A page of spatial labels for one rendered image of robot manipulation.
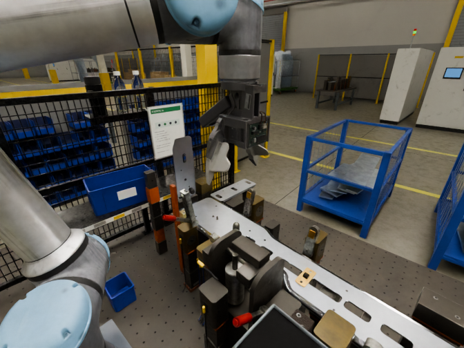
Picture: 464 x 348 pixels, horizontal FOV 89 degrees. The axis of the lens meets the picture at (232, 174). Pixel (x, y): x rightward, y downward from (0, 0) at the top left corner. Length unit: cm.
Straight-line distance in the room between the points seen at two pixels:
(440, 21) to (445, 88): 662
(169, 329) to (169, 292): 17
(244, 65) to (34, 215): 44
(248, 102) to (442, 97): 810
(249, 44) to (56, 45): 27
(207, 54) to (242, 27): 122
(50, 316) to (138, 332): 72
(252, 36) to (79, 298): 51
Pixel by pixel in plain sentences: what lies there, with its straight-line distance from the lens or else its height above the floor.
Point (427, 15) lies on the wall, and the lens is 1479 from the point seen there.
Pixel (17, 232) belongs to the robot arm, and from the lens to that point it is 54.
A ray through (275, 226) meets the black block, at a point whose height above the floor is 99.
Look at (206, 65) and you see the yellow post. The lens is 165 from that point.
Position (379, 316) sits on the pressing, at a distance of 92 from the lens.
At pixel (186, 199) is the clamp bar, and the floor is 119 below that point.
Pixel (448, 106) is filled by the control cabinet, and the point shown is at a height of 63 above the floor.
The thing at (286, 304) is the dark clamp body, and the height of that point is 108.
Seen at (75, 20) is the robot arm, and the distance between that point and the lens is 29.
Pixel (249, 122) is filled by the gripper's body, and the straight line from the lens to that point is 43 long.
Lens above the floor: 167
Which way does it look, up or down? 25 degrees down
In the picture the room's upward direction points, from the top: straight up
